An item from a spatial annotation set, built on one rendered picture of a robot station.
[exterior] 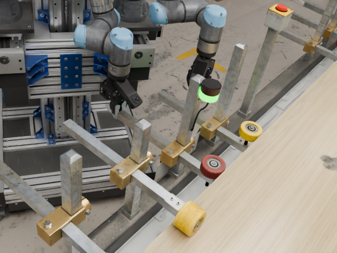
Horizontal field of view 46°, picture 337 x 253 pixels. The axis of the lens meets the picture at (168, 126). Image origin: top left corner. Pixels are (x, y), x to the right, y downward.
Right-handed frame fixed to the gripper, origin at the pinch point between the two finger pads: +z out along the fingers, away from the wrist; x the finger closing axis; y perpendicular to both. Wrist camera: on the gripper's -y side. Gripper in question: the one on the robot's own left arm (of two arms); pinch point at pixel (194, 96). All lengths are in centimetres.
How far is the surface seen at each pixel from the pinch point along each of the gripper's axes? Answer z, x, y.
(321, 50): 9, -50, 88
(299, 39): 10, -37, 92
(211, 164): -0.2, -15.1, -32.1
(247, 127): 0.0, -22.8, -7.9
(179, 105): 8.1, 5.1, 1.7
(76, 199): -12, 12, -70
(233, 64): -18.7, -10.7, -0.4
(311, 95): 0, -44, 27
